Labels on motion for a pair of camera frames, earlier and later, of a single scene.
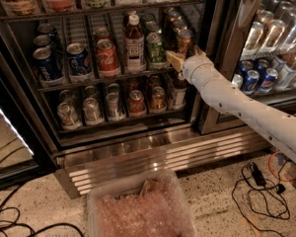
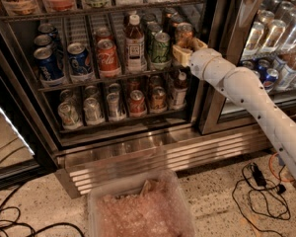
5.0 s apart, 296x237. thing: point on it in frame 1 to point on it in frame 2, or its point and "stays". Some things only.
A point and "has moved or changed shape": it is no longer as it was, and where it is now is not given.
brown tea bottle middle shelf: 134,46 stays
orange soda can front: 185,41 has moved or changed shape
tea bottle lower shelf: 180,93 stays
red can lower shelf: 137,106 stays
